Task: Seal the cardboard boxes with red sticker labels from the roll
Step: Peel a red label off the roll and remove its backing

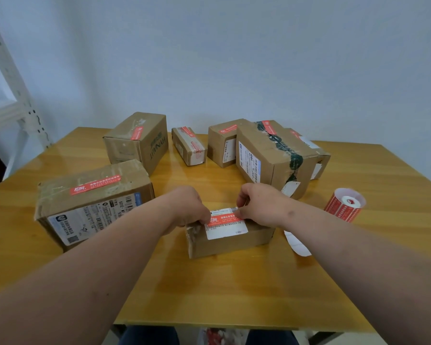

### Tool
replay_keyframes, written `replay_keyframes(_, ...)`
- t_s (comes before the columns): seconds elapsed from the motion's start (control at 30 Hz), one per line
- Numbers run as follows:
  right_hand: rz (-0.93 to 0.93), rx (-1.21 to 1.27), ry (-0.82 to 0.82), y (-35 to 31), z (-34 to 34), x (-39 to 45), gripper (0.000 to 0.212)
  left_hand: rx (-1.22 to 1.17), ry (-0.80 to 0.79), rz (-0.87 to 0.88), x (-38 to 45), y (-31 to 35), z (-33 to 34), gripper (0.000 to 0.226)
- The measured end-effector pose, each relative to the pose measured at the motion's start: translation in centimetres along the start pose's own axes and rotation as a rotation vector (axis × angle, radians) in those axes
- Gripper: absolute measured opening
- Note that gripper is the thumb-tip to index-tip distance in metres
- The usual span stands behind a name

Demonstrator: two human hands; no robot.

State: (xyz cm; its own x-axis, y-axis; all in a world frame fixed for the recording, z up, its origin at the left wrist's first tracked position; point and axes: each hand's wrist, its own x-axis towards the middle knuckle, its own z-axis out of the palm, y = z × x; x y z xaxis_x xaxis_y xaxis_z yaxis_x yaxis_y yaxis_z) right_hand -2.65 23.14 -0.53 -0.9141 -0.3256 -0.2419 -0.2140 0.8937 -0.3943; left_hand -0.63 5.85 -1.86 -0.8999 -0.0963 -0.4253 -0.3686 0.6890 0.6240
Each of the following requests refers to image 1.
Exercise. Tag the tall printed cardboard box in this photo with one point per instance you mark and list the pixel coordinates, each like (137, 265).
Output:
(143, 143)

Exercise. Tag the roll of red stickers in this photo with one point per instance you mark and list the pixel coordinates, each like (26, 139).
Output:
(344, 205)

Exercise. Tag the dark table leg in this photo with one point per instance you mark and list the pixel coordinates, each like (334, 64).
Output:
(119, 330)
(325, 338)

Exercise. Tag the red and white bag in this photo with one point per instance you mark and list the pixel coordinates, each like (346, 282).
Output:
(222, 337)

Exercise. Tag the person's left fingers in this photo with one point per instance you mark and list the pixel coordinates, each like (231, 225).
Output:
(201, 216)

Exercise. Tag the person's left hand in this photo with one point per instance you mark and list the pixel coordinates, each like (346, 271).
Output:
(185, 208)

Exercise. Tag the person's right leg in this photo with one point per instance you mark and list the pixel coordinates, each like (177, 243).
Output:
(273, 337)

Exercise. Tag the small narrow cardboard box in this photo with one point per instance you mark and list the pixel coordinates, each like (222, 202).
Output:
(188, 145)

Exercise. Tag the white metal shelf rack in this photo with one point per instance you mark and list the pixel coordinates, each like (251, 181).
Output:
(19, 100)

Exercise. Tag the person's leg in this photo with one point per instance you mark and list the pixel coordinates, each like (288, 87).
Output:
(149, 335)
(273, 337)

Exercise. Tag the medium cardboard box red sticker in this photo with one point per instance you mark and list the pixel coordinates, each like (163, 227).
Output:
(221, 143)

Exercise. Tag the red label sticker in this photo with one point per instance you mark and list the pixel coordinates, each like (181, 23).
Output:
(223, 219)

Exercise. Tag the person's right hand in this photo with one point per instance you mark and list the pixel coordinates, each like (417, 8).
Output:
(265, 206)

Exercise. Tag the person's right thumb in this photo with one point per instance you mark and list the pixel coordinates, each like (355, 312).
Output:
(242, 213)

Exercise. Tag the low cardboard box white label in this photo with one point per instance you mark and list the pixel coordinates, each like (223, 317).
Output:
(319, 158)

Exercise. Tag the person's right forearm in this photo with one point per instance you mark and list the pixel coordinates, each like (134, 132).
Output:
(366, 273)

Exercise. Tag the white sticker backing strip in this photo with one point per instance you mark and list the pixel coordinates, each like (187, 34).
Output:
(297, 245)

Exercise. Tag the person's left forearm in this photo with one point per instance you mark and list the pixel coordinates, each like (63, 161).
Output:
(75, 283)

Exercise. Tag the cardboard box green tape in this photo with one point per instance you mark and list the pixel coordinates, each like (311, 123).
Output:
(273, 158)

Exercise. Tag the large cardboard box white label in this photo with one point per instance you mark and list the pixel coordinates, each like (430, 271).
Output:
(93, 202)

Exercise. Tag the person's left leg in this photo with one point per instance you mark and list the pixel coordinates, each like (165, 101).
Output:
(149, 335)

